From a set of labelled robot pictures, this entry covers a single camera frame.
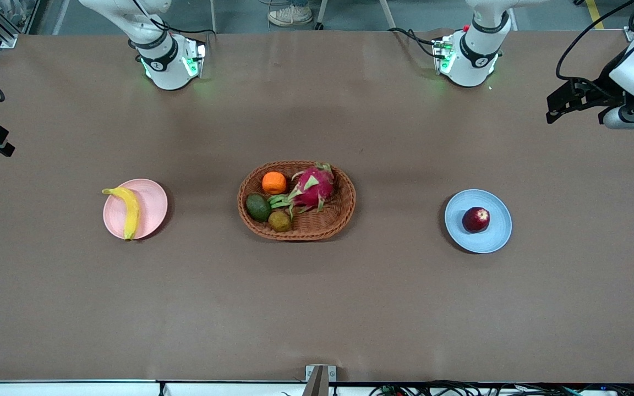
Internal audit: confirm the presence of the brown table cover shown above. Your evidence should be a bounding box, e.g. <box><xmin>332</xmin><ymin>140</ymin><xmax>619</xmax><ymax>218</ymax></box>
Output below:
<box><xmin>0</xmin><ymin>29</ymin><xmax>634</xmax><ymax>384</ymax></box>

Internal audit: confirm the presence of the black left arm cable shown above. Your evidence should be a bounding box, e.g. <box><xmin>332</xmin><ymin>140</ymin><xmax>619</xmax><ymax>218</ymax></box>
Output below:
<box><xmin>555</xmin><ymin>0</ymin><xmax>626</xmax><ymax>83</ymax></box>

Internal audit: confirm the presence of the black right base cable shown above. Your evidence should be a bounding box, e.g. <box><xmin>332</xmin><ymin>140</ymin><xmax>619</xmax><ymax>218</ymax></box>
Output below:
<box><xmin>157</xmin><ymin>19</ymin><xmax>218</xmax><ymax>38</ymax></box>

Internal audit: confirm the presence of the black cable bundle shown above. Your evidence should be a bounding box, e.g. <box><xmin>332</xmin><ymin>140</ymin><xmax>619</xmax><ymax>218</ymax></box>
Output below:
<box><xmin>369</xmin><ymin>379</ymin><xmax>634</xmax><ymax>396</ymax></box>

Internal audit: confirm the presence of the black left base cable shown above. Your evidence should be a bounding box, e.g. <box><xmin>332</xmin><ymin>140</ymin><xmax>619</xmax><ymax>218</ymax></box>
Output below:
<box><xmin>389</xmin><ymin>26</ymin><xmax>440</xmax><ymax>58</ymax></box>

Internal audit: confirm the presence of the pink dragon fruit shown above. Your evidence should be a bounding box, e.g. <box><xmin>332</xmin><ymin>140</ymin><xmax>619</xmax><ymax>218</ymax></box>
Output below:
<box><xmin>267</xmin><ymin>162</ymin><xmax>336</xmax><ymax>219</ymax></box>

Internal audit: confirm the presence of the white sneaker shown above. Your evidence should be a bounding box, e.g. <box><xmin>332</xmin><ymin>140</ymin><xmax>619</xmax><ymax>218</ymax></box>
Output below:
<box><xmin>269</xmin><ymin>4</ymin><xmax>314</xmax><ymax>27</ymax></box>

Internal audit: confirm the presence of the brown wicker basket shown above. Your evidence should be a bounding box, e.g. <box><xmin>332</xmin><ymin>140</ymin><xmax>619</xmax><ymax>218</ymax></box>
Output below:
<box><xmin>238</xmin><ymin>160</ymin><xmax>357</xmax><ymax>241</ymax></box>

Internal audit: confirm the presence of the blue plate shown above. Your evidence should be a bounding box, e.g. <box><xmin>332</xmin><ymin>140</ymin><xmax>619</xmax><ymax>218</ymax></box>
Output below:
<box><xmin>444</xmin><ymin>189</ymin><xmax>513</xmax><ymax>254</ymax></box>

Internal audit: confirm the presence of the white table edge rail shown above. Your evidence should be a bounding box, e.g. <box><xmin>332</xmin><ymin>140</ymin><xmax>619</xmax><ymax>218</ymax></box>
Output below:
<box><xmin>0</xmin><ymin>379</ymin><xmax>634</xmax><ymax>396</ymax></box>

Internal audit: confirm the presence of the brown kiwi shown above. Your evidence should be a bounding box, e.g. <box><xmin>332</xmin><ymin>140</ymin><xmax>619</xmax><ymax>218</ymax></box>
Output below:
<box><xmin>268</xmin><ymin>210</ymin><xmax>293</xmax><ymax>233</ymax></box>

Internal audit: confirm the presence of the yellow banana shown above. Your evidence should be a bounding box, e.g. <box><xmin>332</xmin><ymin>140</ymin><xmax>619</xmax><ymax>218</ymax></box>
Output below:
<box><xmin>102</xmin><ymin>187</ymin><xmax>140</xmax><ymax>241</ymax></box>

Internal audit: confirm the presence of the orange fruit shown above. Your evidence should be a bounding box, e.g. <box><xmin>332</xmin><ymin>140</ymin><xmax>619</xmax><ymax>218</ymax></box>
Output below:
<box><xmin>262</xmin><ymin>172</ymin><xmax>287</xmax><ymax>195</ymax></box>

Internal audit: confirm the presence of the pink plate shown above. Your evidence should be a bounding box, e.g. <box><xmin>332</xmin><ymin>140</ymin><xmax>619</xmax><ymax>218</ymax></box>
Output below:
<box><xmin>103</xmin><ymin>178</ymin><xmax>168</xmax><ymax>240</ymax></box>

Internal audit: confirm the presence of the green avocado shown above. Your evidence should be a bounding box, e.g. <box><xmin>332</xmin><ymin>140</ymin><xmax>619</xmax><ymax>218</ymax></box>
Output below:
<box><xmin>245</xmin><ymin>192</ymin><xmax>272</xmax><ymax>223</ymax></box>

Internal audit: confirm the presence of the black base cable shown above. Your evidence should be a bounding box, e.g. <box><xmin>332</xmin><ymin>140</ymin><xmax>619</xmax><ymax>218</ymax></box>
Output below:
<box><xmin>157</xmin><ymin>19</ymin><xmax>218</xmax><ymax>38</ymax></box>
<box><xmin>389</xmin><ymin>26</ymin><xmax>440</xmax><ymax>58</ymax></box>

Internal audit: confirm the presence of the red apple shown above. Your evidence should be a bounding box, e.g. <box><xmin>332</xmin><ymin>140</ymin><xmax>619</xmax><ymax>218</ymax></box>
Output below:
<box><xmin>462</xmin><ymin>207</ymin><xmax>490</xmax><ymax>233</ymax></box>

